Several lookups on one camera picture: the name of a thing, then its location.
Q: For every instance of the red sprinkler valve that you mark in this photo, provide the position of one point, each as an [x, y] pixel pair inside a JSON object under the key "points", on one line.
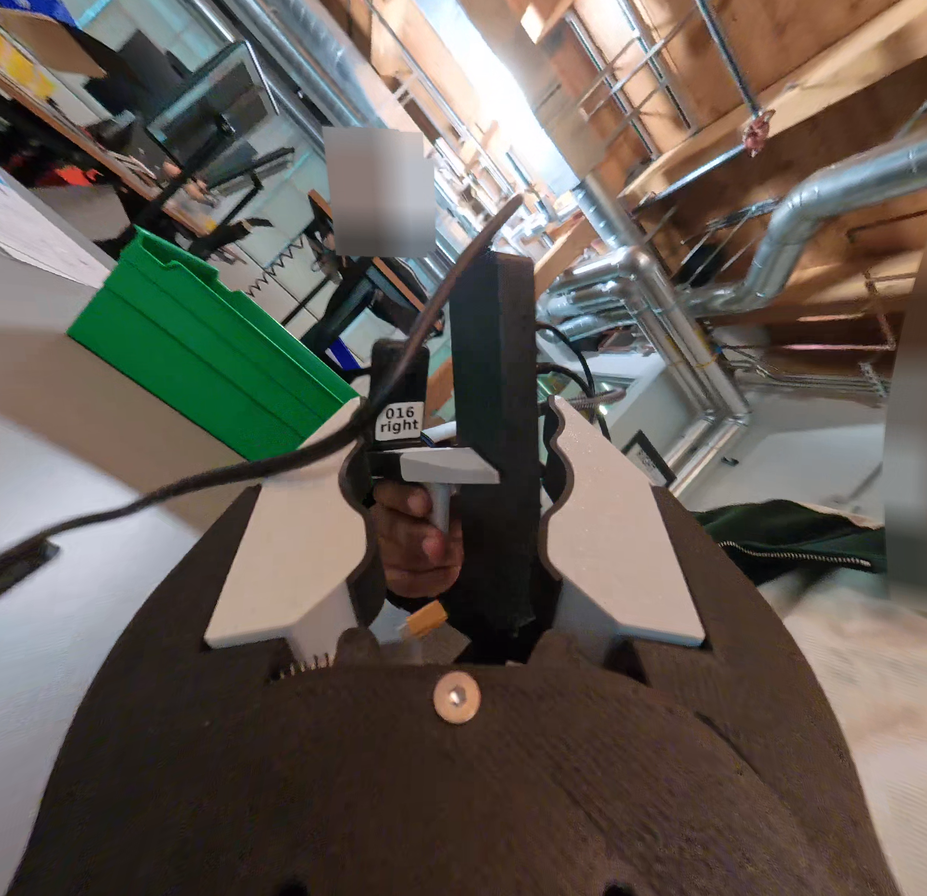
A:
{"points": [[757, 135]]}

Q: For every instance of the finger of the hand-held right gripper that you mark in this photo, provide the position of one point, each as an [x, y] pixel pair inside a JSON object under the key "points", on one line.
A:
{"points": [[449, 467]]}

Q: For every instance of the small blue storage bins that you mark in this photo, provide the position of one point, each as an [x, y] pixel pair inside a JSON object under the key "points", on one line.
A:
{"points": [[36, 1]]}

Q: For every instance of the bent silver ventilation duct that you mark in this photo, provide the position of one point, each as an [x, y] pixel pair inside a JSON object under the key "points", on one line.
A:
{"points": [[818, 208]]}

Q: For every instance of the framed marker poster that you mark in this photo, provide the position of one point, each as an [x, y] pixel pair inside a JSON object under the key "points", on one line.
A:
{"points": [[650, 460]]}

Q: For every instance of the long spiral ventilation duct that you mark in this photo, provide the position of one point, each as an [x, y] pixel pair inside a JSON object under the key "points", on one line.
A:
{"points": [[290, 41]]}

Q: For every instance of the grey desk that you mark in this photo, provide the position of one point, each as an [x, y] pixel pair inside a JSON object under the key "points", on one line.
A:
{"points": [[108, 374]]}

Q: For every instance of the black computer monitor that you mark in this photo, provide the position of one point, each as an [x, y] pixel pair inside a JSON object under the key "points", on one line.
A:
{"points": [[210, 106]]}

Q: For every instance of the person's right hand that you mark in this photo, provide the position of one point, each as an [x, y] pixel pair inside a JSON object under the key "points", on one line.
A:
{"points": [[409, 548]]}

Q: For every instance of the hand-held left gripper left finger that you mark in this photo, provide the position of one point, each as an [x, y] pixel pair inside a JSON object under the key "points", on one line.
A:
{"points": [[290, 548]]}

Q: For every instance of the green plastic bin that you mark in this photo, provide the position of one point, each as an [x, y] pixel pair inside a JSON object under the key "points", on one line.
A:
{"points": [[217, 352]]}

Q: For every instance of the blue-bordered paper sheet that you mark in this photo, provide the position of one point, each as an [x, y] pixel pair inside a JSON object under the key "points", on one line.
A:
{"points": [[43, 237]]}

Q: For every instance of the black USB hub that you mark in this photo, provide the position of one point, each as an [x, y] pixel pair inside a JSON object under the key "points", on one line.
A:
{"points": [[496, 403]]}

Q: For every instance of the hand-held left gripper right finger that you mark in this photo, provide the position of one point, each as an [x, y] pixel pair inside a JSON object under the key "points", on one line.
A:
{"points": [[623, 548]]}

